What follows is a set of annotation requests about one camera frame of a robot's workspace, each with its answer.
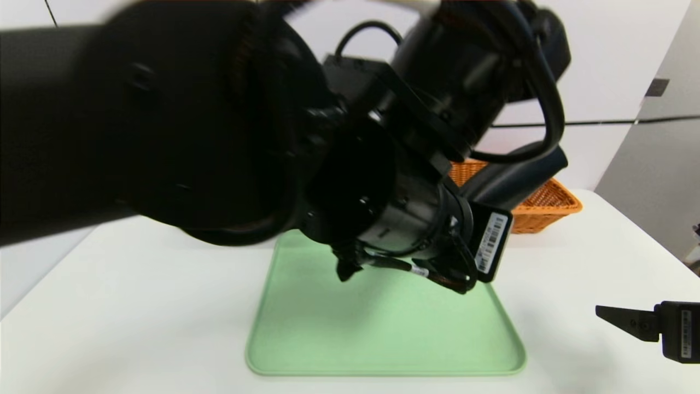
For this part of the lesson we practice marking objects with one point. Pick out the orange wicker basket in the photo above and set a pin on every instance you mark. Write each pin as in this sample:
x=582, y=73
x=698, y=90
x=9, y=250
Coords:
x=547, y=213

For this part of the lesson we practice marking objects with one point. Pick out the black glasses case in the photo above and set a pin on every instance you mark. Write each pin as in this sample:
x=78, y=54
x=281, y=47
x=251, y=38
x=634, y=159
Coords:
x=519, y=175

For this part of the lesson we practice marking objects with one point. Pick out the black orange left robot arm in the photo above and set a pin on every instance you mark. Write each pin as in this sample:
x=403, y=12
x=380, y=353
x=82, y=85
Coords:
x=164, y=109

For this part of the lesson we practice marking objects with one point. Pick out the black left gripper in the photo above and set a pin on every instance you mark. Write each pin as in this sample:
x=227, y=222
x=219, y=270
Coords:
x=491, y=241

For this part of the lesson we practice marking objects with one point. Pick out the thin black zip tie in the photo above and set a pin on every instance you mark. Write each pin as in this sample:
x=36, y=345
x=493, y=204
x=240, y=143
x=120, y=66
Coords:
x=601, y=122

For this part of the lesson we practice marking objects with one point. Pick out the light green plastic tray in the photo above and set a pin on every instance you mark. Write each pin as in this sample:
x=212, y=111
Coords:
x=383, y=328

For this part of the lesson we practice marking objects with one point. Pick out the dark grey wall plate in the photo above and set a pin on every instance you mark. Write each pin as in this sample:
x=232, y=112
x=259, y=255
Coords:
x=657, y=88

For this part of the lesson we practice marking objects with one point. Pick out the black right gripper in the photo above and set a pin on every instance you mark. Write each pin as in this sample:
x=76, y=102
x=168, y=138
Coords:
x=680, y=330

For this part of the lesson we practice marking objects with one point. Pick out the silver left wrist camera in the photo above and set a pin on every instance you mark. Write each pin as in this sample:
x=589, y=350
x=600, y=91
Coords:
x=421, y=3

